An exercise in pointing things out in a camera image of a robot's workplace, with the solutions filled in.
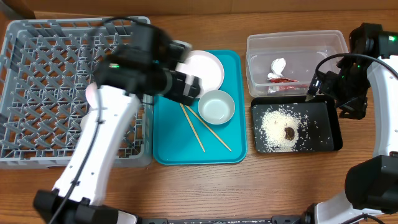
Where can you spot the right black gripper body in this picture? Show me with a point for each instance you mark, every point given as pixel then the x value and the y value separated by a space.
pixel 325 88

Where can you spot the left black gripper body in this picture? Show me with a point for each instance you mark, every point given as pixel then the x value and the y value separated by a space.
pixel 173 85

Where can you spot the grey bowl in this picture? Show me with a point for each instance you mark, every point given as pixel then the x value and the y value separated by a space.
pixel 216 107

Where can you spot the red snack wrapper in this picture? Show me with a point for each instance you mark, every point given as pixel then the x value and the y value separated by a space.
pixel 283 82

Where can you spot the small pink saucer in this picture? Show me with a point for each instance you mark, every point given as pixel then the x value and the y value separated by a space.
pixel 90 94

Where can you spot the rice and food scraps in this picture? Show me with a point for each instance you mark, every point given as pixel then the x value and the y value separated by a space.
pixel 279 129

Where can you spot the white cup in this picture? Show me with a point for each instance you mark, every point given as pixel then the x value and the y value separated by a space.
pixel 84 120

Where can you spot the white tissue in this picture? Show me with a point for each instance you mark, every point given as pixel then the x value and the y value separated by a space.
pixel 277 67

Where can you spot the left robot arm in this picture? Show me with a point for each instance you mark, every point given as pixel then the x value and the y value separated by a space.
pixel 146 66

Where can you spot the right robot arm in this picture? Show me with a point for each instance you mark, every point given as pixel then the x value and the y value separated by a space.
pixel 371 186

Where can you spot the grey dishwasher rack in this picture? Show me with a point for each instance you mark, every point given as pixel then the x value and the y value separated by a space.
pixel 46 66

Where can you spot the wooden chopstick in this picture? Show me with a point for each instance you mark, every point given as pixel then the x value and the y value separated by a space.
pixel 212 132
pixel 192 127

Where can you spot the large white plate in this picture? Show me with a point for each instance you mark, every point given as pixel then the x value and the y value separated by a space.
pixel 207 67

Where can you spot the teal plastic tray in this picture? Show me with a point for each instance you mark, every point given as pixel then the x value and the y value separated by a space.
pixel 174 143

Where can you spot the clear plastic storage box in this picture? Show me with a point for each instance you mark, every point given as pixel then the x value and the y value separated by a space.
pixel 302 51

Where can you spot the black tray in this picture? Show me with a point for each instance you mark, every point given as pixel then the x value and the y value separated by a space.
pixel 324 128

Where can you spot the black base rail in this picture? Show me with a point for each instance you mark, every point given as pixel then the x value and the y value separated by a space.
pixel 217 220

